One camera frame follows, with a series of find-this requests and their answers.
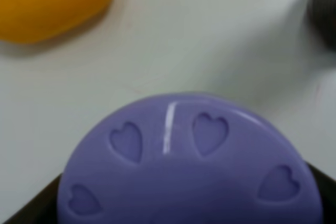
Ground orange yellow mango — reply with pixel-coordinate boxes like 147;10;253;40
1;0;111;44

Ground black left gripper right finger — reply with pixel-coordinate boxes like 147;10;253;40
307;163;336;224

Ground purple lidded round container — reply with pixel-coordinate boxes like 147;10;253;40
57;94;323;223

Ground cola bottle yellow cap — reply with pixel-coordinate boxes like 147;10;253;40
307;0;335;51

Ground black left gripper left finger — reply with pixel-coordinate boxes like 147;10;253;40
4;174;62;224

